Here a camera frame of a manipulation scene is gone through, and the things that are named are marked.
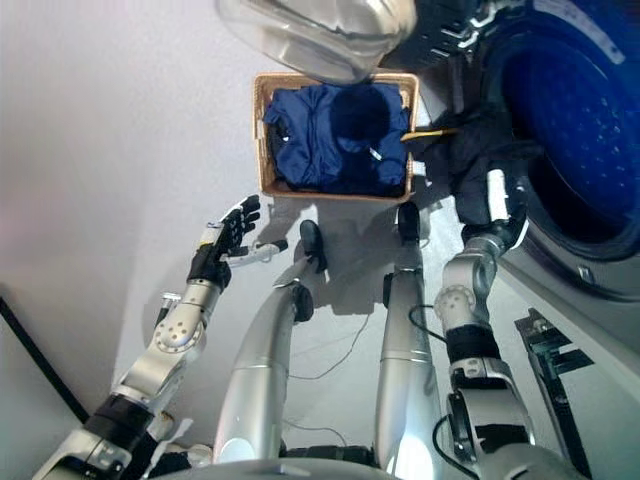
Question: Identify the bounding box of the black metal bracket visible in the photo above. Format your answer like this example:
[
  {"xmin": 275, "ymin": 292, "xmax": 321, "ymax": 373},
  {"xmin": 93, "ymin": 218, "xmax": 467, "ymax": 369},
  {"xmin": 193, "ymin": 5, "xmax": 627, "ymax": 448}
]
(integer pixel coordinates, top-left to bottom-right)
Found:
[{"xmin": 513, "ymin": 308, "xmax": 597, "ymax": 474}]

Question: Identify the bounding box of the grey robot torso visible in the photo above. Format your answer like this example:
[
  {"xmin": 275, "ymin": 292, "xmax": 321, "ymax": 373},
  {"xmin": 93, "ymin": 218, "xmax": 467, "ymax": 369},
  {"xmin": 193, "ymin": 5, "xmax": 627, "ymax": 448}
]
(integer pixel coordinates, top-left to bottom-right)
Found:
[{"xmin": 163, "ymin": 443, "xmax": 392, "ymax": 480}]

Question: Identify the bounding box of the silver right robot leg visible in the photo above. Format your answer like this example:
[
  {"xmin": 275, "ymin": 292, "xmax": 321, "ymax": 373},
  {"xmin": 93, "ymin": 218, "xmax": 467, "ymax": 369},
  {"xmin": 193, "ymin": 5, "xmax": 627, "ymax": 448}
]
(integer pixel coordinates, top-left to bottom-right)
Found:
[{"xmin": 373, "ymin": 238, "xmax": 445, "ymax": 472}]

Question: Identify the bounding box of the silver left robot leg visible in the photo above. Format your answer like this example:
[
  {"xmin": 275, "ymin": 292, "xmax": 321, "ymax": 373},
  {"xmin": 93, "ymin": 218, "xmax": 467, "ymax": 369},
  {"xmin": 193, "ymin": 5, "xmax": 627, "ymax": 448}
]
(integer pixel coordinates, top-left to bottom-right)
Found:
[{"xmin": 211, "ymin": 257, "xmax": 315, "ymax": 467}]

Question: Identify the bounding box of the blue garment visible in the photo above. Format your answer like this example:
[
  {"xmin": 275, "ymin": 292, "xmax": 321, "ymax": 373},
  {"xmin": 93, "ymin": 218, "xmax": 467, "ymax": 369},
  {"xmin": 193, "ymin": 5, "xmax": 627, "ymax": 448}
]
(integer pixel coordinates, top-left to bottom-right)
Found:
[{"xmin": 262, "ymin": 83, "xmax": 412, "ymax": 194}]

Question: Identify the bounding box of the black robot foot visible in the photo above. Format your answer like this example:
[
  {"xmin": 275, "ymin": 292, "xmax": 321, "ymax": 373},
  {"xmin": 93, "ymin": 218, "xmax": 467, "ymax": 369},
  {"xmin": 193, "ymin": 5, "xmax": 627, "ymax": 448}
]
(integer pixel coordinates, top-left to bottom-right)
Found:
[
  {"xmin": 395, "ymin": 200, "xmax": 422, "ymax": 246},
  {"xmin": 298, "ymin": 219, "xmax": 329, "ymax": 275}
]

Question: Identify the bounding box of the dark grey washing machine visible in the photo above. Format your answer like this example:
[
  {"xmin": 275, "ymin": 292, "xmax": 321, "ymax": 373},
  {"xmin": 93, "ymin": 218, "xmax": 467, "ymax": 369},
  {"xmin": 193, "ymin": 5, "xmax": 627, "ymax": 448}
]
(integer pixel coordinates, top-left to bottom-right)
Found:
[{"xmin": 389, "ymin": 0, "xmax": 640, "ymax": 480}]

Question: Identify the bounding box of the silver robot leg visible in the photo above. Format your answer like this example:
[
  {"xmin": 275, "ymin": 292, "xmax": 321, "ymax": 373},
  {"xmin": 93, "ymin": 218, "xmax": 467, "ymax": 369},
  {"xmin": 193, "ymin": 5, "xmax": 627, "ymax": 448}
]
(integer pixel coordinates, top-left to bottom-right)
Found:
[
  {"xmin": 211, "ymin": 257, "xmax": 315, "ymax": 467},
  {"xmin": 373, "ymin": 238, "xmax": 445, "ymax": 472}
]

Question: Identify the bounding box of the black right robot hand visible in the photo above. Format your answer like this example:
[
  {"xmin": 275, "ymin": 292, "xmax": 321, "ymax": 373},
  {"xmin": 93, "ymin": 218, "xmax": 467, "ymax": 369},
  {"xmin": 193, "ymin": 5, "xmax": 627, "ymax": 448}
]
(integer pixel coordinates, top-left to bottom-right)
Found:
[{"xmin": 486, "ymin": 168, "xmax": 532, "ymax": 251}]

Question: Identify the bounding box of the round glass washing machine door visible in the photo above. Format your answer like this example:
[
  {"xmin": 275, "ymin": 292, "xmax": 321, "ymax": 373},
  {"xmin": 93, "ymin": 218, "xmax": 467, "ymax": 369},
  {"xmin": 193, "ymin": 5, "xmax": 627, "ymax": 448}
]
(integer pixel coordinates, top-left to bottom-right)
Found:
[{"xmin": 216, "ymin": 0, "xmax": 419, "ymax": 85}]

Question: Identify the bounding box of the black garment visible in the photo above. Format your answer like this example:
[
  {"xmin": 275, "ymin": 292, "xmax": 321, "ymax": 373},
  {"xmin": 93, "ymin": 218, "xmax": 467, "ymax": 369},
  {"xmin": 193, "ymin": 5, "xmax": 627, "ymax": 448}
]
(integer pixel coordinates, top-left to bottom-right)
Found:
[{"xmin": 403, "ymin": 112, "xmax": 547, "ymax": 227}]

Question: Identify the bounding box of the black left robot foot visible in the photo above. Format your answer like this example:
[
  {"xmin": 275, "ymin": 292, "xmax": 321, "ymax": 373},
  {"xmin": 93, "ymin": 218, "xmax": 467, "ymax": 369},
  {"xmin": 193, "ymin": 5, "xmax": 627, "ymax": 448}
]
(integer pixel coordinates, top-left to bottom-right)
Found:
[{"xmin": 298, "ymin": 219, "xmax": 329, "ymax": 275}]

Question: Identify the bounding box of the black wall baseboard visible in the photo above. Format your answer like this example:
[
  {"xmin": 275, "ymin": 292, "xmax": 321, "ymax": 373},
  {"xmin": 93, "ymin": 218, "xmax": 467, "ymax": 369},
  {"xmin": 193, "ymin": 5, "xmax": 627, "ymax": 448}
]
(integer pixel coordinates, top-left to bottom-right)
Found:
[{"xmin": 0, "ymin": 295, "xmax": 92, "ymax": 422}]

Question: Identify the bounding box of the brown wicker laundry basket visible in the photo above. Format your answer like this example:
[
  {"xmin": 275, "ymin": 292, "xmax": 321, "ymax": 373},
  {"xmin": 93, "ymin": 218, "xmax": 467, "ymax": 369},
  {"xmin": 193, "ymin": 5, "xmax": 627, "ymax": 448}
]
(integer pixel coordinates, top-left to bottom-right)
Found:
[{"xmin": 251, "ymin": 71, "xmax": 421, "ymax": 204}]

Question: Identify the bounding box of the thin grey floor cable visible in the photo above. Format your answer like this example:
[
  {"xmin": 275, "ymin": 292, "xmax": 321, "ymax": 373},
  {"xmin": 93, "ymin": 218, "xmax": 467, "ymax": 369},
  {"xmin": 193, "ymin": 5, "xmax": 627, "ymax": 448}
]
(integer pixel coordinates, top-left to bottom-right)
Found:
[{"xmin": 288, "ymin": 308, "xmax": 372, "ymax": 382}]

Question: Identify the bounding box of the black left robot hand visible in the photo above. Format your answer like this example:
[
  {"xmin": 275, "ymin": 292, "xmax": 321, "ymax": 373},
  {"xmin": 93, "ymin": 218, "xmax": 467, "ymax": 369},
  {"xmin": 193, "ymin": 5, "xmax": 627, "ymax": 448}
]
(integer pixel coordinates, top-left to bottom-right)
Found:
[{"xmin": 187, "ymin": 195, "xmax": 291, "ymax": 293}]

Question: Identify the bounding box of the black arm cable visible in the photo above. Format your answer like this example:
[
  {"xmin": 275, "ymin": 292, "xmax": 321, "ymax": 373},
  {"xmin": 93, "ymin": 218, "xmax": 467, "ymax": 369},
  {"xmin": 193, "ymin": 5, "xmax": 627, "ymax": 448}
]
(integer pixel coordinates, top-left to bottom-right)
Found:
[{"xmin": 408, "ymin": 303, "xmax": 452, "ymax": 347}]

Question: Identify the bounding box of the black right robot foot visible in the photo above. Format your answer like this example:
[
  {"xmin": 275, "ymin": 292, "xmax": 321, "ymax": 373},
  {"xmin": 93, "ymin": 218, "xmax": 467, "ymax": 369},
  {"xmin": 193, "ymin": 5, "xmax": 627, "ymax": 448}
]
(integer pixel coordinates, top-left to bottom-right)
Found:
[{"xmin": 395, "ymin": 200, "xmax": 422, "ymax": 246}]

